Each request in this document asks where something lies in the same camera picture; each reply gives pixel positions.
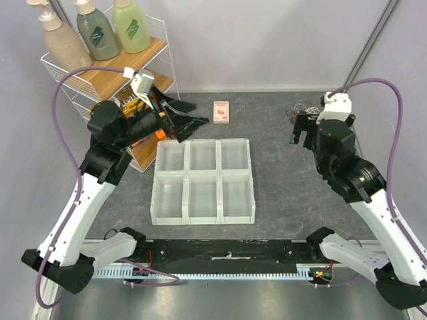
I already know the beige pump bottle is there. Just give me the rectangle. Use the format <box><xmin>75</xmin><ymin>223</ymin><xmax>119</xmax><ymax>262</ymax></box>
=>
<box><xmin>26</xmin><ymin>0</ymin><xmax>93</xmax><ymax>71</ymax></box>

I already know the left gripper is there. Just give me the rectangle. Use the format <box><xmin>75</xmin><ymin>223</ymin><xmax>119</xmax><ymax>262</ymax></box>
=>
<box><xmin>116</xmin><ymin>83</ymin><xmax>209</xmax><ymax>149</ymax></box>

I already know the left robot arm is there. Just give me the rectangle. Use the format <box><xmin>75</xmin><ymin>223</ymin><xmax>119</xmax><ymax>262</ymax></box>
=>
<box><xmin>21</xmin><ymin>86</ymin><xmax>209</xmax><ymax>294</ymax></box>

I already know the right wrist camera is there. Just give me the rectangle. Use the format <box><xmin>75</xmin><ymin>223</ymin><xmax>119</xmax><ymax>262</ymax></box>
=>
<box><xmin>316</xmin><ymin>92</ymin><xmax>352</xmax><ymax>125</ymax></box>

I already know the white sponge box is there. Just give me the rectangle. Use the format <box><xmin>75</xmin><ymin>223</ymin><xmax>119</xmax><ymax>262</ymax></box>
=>
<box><xmin>213</xmin><ymin>101</ymin><xmax>230</xmax><ymax>124</ymax></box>

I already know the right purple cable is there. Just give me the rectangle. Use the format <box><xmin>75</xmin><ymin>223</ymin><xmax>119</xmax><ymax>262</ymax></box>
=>
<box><xmin>313</xmin><ymin>77</ymin><xmax>427</xmax><ymax>288</ymax></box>

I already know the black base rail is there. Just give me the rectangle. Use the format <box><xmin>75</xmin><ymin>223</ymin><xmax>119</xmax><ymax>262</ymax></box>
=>
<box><xmin>106</xmin><ymin>238</ymin><xmax>344</xmax><ymax>275</ymax></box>

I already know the dark green pump bottle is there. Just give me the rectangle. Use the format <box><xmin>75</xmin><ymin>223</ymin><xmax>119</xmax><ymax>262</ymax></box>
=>
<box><xmin>74</xmin><ymin>0</ymin><xmax>120</xmax><ymax>61</ymax></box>

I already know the white wire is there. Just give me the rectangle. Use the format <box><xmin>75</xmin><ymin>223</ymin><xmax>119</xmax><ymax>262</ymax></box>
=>
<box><xmin>287</xmin><ymin>103</ymin><xmax>321</xmax><ymax>121</ymax></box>

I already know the white wire shelf rack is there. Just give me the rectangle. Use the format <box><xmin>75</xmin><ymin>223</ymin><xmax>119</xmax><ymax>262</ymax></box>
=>
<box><xmin>61</xmin><ymin>15</ymin><xmax>179</xmax><ymax>172</ymax></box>

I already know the light green pump bottle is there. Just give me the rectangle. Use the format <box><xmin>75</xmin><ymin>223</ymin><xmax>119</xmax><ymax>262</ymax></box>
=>
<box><xmin>112</xmin><ymin>0</ymin><xmax>151</xmax><ymax>53</ymax></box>

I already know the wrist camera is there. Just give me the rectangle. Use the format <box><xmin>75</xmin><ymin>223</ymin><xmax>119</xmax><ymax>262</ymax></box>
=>
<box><xmin>130</xmin><ymin>70</ymin><xmax>155</xmax><ymax>99</ymax></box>
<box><xmin>316</xmin><ymin>92</ymin><xmax>352</xmax><ymax>125</ymax></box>

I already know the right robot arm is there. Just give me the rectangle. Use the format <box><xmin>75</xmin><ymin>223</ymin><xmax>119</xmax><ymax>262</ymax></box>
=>
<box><xmin>291</xmin><ymin>112</ymin><xmax>426</xmax><ymax>310</ymax></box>

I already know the yellow candy bag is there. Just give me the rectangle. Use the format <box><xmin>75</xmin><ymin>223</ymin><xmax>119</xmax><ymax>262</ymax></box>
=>
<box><xmin>120</xmin><ymin>95</ymin><xmax>145</xmax><ymax>117</ymax></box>

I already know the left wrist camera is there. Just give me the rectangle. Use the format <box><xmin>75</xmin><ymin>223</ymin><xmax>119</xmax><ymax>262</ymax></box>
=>
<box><xmin>130</xmin><ymin>70</ymin><xmax>155</xmax><ymax>99</ymax></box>

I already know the white compartment tray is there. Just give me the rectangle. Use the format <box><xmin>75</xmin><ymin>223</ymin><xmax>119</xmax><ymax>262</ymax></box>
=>
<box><xmin>150</xmin><ymin>138</ymin><xmax>256</xmax><ymax>226</ymax></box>

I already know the slotted cable duct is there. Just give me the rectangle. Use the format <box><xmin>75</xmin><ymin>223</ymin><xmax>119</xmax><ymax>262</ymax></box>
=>
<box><xmin>93</xmin><ymin>263</ymin><xmax>313</xmax><ymax>281</ymax></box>

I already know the orange snack box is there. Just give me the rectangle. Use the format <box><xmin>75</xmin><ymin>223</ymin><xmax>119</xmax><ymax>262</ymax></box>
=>
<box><xmin>130</xmin><ymin>130</ymin><xmax>166</xmax><ymax>147</ymax></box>

